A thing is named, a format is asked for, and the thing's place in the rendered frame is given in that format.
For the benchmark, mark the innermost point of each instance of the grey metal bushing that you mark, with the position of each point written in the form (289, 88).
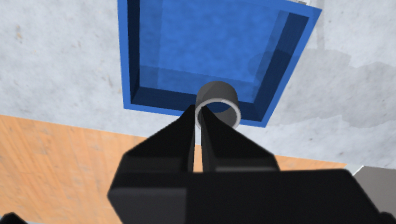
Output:
(218, 91)

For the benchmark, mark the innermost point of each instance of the blue open crate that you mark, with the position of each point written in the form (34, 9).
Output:
(169, 49)

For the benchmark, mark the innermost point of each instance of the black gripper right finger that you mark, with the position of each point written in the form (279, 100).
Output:
(229, 150)

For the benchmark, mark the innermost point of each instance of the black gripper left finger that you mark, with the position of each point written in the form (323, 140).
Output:
(166, 149)

